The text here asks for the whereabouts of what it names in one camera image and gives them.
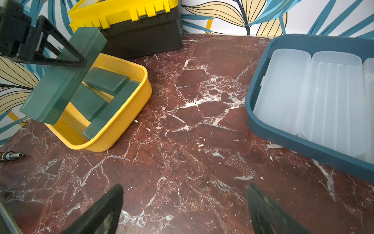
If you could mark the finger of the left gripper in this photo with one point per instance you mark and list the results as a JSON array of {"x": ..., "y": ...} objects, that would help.
[{"x": 47, "y": 46}]

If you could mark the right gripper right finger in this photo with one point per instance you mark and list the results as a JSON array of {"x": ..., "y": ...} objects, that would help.
[{"x": 267, "y": 216}]

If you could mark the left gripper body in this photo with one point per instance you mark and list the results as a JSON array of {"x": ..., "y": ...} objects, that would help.
[{"x": 19, "y": 39}]

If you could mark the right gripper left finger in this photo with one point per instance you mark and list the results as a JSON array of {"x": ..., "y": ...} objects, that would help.
[{"x": 102, "y": 217}]

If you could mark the green pencil case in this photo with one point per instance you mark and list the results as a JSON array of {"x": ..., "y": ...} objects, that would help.
[
  {"x": 109, "y": 111},
  {"x": 106, "y": 81},
  {"x": 50, "y": 97},
  {"x": 87, "y": 102}
]

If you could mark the yellow plastic tray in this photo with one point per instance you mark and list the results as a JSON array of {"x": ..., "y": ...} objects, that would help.
[{"x": 71, "y": 125}]

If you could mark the yellow black toolbox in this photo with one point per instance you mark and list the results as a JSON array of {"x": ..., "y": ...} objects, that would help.
[{"x": 132, "y": 29}]

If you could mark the clear ribbed case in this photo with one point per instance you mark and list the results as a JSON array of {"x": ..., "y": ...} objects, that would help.
[{"x": 280, "y": 97}]

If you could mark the clear case with red pen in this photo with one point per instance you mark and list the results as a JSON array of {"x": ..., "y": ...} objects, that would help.
[{"x": 334, "y": 109}]

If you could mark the clear case with barcode label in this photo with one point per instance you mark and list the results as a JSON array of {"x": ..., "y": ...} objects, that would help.
[{"x": 368, "y": 75}]

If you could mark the teal plastic tray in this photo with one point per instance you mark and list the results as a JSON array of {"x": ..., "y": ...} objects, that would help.
[{"x": 363, "y": 48}]

